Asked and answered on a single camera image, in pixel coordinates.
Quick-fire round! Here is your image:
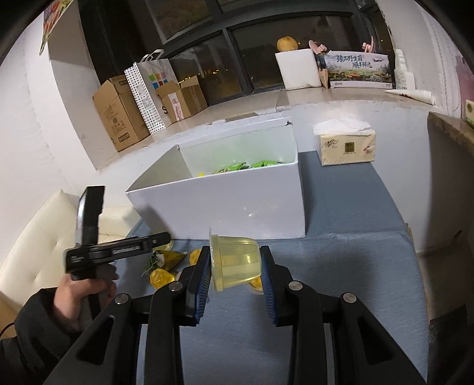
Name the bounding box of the person's left hand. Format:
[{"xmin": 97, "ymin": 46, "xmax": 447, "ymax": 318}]
[{"xmin": 53, "ymin": 273, "xmax": 120, "ymax": 331}]

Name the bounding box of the wall poster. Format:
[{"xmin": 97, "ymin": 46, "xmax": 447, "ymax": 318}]
[{"xmin": 39, "ymin": 0, "xmax": 75, "ymax": 56}]

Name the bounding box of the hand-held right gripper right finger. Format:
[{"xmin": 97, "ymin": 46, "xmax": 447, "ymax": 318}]
[{"xmin": 259, "ymin": 246, "xmax": 426, "ymax": 385}]

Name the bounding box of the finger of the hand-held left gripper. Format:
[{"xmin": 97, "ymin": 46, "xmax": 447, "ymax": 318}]
[{"xmin": 111, "ymin": 232, "xmax": 172, "ymax": 260}]

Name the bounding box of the white cardboard box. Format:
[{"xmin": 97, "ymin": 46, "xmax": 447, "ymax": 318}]
[{"xmin": 125, "ymin": 117, "xmax": 309, "ymax": 240}]

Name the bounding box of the black window frame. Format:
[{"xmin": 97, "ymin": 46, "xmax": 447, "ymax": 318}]
[{"xmin": 77, "ymin": 0, "xmax": 394, "ymax": 109}]

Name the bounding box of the green seaweed packet picture side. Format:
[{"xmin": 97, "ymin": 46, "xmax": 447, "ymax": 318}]
[{"xmin": 212, "ymin": 162, "xmax": 248, "ymax": 176}]

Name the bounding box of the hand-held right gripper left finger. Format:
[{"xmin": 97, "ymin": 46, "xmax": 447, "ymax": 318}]
[{"xmin": 44, "ymin": 253, "xmax": 213, "ymax": 385}]

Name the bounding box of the pale yellow jelly cup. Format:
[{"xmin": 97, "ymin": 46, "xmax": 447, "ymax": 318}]
[{"xmin": 209, "ymin": 233, "xmax": 264, "ymax": 293}]

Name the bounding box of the polka-dot paper bag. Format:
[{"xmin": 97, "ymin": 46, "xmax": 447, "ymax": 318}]
[{"xmin": 124, "ymin": 49, "xmax": 180, "ymax": 135}]

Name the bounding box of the blue tablecloth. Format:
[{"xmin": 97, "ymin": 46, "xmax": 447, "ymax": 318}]
[{"xmin": 125, "ymin": 150, "xmax": 431, "ymax": 385}]

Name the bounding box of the cream leather sofa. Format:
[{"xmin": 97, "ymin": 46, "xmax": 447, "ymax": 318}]
[{"xmin": 0, "ymin": 190, "xmax": 142, "ymax": 312}]

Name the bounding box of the green triangular snack packet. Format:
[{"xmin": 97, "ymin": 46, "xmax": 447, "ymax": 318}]
[{"xmin": 142, "ymin": 249, "xmax": 188, "ymax": 277}]

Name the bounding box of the yellow pomelo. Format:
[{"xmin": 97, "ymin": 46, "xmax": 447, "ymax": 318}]
[{"xmin": 276, "ymin": 36, "xmax": 299, "ymax": 53}]

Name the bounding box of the white plastic bottle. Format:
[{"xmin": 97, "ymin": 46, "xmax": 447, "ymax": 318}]
[{"xmin": 393, "ymin": 49, "xmax": 416, "ymax": 90}]

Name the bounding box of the large cardboard box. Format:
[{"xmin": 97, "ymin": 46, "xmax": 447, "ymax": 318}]
[{"xmin": 92, "ymin": 75, "xmax": 151, "ymax": 153}]

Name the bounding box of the small open cardboard box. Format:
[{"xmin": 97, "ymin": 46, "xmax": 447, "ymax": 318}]
[{"xmin": 154, "ymin": 76, "xmax": 208, "ymax": 125}]

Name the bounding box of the printed gift box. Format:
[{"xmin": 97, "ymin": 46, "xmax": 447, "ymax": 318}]
[{"xmin": 325, "ymin": 50, "xmax": 393, "ymax": 90}]

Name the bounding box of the rolled white paper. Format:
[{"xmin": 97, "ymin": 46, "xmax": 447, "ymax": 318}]
[{"xmin": 385, "ymin": 88, "xmax": 435, "ymax": 106}]

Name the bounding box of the white foam box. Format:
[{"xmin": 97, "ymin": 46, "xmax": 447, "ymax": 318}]
[{"xmin": 274, "ymin": 48, "xmax": 322, "ymax": 90}]

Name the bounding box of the tissue pack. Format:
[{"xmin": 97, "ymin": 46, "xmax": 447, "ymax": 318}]
[{"xmin": 313, "ymin": 117, "xmax": 377, "ymax": 167}]

